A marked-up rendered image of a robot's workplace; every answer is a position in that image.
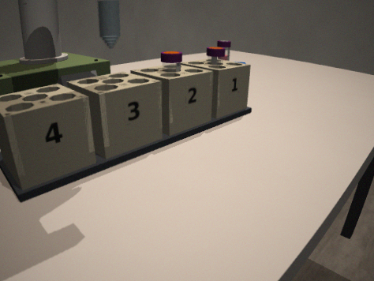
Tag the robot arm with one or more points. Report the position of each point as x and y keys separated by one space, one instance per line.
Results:
x=40 y=32

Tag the beige bucket adapter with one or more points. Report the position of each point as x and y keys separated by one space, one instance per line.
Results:
x=124 y=115
x=52 y=138
x=186 y=97
x=230 y=85

